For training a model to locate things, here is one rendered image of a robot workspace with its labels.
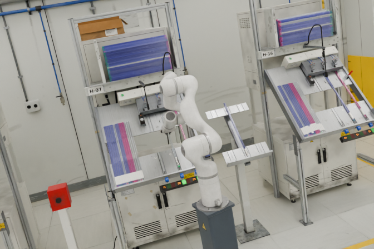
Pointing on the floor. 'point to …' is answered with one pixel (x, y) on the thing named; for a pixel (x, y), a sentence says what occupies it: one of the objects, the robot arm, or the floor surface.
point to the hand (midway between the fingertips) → (167, 132)
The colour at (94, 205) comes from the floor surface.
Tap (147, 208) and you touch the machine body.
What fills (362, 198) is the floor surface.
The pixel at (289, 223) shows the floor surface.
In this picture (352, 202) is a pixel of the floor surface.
